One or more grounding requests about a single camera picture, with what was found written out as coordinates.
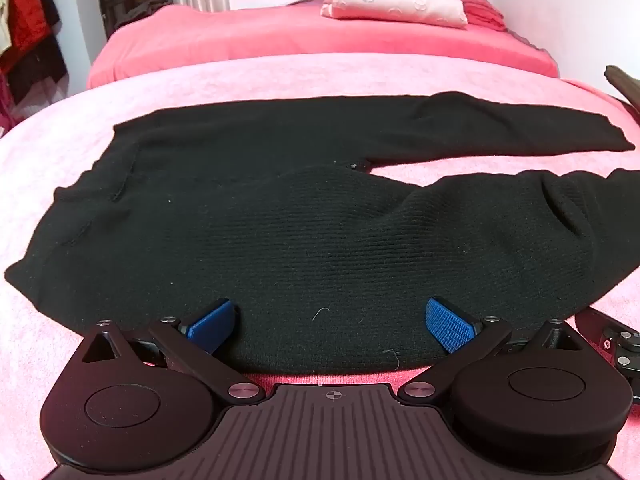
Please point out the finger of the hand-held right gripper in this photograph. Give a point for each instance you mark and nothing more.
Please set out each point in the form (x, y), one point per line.
(617, 345)

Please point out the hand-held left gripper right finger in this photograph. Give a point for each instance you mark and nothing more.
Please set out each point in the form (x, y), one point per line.
(447, 327)

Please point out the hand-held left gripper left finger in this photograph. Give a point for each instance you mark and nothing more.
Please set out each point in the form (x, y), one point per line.
(212, 326)

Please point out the black pants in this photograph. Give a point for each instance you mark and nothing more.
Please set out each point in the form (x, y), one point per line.
(300, 230)

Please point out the light pink blanket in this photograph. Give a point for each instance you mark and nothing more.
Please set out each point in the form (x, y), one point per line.
(45, 160)

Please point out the dark wooden furniture edge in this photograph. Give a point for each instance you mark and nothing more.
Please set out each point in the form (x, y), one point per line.
(625, 90)

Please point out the red bed sheet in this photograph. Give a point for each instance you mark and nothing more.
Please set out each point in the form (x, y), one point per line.
(280, 35)

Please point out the folded red blanket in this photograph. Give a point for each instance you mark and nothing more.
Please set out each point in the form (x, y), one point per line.
(482, 10)

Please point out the hanging red and black clothes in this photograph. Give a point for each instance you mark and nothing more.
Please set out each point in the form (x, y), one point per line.
(27, 35)

